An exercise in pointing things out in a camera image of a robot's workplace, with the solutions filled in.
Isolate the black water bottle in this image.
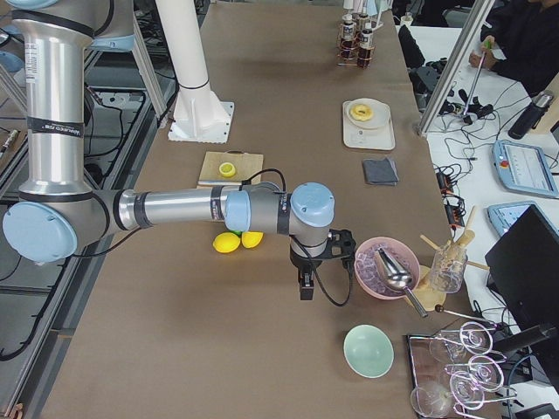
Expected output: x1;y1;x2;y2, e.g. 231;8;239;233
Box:
507;90;555;140

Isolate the wooden mug stand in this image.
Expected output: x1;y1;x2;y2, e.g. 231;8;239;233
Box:
419;205;489;310

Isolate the black monitor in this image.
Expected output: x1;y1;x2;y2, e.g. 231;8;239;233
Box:
485;205;558;331

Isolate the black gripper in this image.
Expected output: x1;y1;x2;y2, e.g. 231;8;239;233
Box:
290;238;332;300

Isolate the green ceramic bowl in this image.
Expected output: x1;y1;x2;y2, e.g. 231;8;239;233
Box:
343;325;394;379

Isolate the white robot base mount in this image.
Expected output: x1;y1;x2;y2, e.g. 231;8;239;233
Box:
156;0;234;144

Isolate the clear glass mug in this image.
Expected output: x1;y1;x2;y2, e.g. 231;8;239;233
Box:
428;242;467;293

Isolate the white serving tray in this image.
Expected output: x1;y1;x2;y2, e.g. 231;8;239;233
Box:
342;100;396;151

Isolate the yellow lemon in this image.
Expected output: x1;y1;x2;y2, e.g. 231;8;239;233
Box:
212;232;241;254
241;231;264;249

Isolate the copper wire bottle rack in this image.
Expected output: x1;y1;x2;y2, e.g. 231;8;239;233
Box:
338;22;375;68

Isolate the blue teach pendant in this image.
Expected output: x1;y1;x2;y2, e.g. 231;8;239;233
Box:
487;200;550;237
492;141;558;198

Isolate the wine glass rack tray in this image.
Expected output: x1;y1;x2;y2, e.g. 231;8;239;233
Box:
406;321;517;418

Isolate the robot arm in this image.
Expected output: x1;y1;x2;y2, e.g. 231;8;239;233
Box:
3;1;335;300

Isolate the yellow lemon lower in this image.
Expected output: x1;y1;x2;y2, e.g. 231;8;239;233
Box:
241;231;264;249

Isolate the steel ice scoop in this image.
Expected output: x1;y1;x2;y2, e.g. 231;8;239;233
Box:
376;247;428;318

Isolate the wooden cutting board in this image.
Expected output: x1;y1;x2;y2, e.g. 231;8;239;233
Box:
197;151;264;188

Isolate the pink bowl with ice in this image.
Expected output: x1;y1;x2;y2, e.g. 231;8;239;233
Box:
354;237;420;300

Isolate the yellow lemon upper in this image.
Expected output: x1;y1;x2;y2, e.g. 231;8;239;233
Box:
212;232;241;254

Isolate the glazed donut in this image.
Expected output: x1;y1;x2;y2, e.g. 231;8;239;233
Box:
349;104;374;121

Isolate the tea bottle white cap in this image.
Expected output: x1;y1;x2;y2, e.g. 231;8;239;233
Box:
340;13;355;59

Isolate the aluminium frame post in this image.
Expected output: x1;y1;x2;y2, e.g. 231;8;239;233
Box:
417;0;494;138

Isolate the white round plate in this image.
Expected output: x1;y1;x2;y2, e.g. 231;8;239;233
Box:
345;98;390;129

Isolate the half lemon slice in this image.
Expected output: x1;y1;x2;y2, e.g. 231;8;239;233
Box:
218;161;237;178

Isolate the grey folded cloth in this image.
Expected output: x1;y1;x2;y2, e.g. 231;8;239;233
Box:
362;157;399;186

